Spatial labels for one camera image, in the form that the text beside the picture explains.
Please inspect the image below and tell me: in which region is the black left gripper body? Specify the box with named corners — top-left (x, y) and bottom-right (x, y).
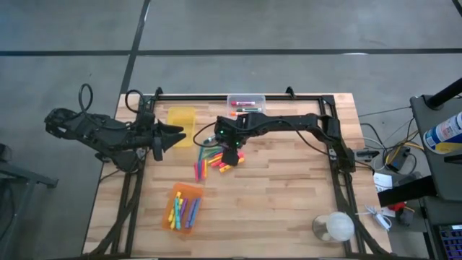
top-left (134, 111), bottom-right (162, 150)

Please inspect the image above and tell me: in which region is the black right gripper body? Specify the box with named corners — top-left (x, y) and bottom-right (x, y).
top-left (215, 114), bottom-right (253, 149)

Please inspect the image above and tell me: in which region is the orange-yellow highlighter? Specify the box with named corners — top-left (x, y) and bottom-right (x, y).
top-left (219, 157), bottom-right (246, 174)

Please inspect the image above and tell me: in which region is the yellow translucent plastic bin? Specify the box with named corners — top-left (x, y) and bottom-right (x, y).
top-left (166, 106), bottom-right (198, 148)

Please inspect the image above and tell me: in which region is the clear plastic bin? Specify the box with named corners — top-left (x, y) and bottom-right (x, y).
top-left (226, 93), bottom-right (267, 118)

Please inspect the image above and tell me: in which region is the orange translucent plastic bin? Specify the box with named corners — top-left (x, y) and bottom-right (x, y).
top-left (161, 182), bottom-right (204, 235)

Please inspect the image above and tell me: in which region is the dark metal stand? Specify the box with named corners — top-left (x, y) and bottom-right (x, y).
top-left (0, 142), bottom-right (58, 260)

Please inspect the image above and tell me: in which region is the white paper sheet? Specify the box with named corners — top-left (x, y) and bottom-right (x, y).
top-left (373, 172), bottom-right (394, 191)

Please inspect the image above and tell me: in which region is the black power brick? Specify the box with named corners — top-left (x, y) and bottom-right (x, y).
top-left (385, 145), bottom-right (412, 171)

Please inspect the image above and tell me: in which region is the grey equipment cart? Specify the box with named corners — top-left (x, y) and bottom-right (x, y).
top-left (409, 94), bottom-right (462, 202)

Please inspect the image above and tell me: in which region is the blue and white spray can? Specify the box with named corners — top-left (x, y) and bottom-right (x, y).
top-left (422, 110), bottom-right (462, 155)

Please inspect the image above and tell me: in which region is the black pole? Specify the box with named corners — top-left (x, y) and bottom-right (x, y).
top-left (425, 77), bottom-right (462, 110)

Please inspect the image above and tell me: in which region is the laptop keyboard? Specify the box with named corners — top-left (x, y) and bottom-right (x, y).
top-left (437, 223), bottom-right (462, 260)

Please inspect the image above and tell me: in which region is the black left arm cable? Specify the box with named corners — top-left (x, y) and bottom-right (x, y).
top-left (77, 83), bottom-right (146, 126)

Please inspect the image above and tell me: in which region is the thin grey floor cable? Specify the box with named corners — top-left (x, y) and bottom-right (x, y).
top-left (358, 105), bottom-right (412, 118)

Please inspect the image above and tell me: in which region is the white cable bundle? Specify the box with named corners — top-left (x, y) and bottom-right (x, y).
top-left (366, 206), bottom-right (393, 232)

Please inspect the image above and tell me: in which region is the black strap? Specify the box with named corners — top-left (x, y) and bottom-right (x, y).
top-left (377, 175), bottom-right (438, 207)

